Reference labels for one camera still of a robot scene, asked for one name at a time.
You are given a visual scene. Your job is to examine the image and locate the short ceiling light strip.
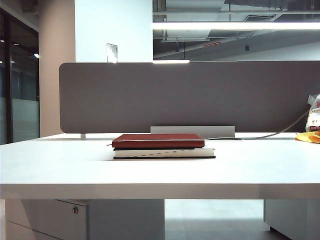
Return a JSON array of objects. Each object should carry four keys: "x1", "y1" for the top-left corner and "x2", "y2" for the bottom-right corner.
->
[{"x1": 152, "y1": 59, "x2": 190, "y2": 64}]

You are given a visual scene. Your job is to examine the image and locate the dark-framed glass door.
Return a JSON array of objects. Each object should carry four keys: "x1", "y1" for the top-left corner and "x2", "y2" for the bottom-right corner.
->
[{"x1": 0, "y1": 7, "x2": 41, "y2": 145}]

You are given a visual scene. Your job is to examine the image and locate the white drawer cabinet with lock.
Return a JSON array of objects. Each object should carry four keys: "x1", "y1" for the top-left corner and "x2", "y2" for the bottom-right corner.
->
[{"x1": 4, "y1": 199, "x2": 165, "y2": 240}]

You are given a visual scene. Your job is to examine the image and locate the grey cable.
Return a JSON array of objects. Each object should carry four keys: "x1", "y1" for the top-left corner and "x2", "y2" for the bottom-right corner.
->
[{"x1": 203, "y1": 109, "x2": 311, "y2": 141}]

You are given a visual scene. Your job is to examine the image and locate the black book with white print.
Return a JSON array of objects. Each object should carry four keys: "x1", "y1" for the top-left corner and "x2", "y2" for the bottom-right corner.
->
[{"x1": 112, "y1": 146, "x2": 217, "y2": 160}]

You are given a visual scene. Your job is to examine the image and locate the white metal cable flap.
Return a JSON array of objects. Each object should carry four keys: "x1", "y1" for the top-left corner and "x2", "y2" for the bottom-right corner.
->
[{"x1": 150, "y1": 125, "x2": 236, "y2": 138}]

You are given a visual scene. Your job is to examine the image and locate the clear plastic bag red print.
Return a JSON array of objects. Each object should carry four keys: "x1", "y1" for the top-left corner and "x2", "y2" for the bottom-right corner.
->
[{"x1": 307, "y1": 93, "x2": 320, "y2": 110}]

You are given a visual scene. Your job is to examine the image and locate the cream snack package red band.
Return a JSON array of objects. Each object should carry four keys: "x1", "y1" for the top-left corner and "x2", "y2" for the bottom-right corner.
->
[{"x1": 305, "y1": 107, "x2": 320, "y2": 133}]

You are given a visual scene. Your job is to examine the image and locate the grey-brown desk partition panel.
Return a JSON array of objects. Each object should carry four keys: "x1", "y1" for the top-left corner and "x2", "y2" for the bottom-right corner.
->
[{"x1": 58, "y1": 60, "x2": 320, "y2": 134}]

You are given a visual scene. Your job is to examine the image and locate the silver wall plate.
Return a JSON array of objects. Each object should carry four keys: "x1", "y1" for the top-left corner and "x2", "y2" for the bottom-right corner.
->
[{"x1": 106, "y1": 42, "x2": 119, "y2": 64}]

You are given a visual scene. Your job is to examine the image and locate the plain white cabinet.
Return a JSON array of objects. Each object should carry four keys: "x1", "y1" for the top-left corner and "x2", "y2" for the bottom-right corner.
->
[{"x1": 263, "y1": 199, "x2": 320, "y2": 240}]

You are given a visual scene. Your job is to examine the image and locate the long ceiling light strip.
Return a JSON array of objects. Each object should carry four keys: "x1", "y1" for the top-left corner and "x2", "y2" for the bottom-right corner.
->
[{"x1": 152, "y1": 21, "x2": 320, "y2": 31}]

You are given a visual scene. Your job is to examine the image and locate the ceiling air vent grille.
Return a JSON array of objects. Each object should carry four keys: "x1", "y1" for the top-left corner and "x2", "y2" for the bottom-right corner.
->
[{"x1": 244, "y1": 14, "x2": 277, "y2": 22}]

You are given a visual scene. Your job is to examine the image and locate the yellow cloth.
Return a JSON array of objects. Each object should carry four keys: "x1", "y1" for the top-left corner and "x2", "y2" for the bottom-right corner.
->
[{"x1": 294, "y1": 130, "x2": 320, "y2": 144}]

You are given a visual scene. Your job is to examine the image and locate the red leather-cover book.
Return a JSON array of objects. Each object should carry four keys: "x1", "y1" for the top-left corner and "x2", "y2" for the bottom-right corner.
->
[{"x1": 106, "y1": 133, "x2": 206, "y2": 149}]

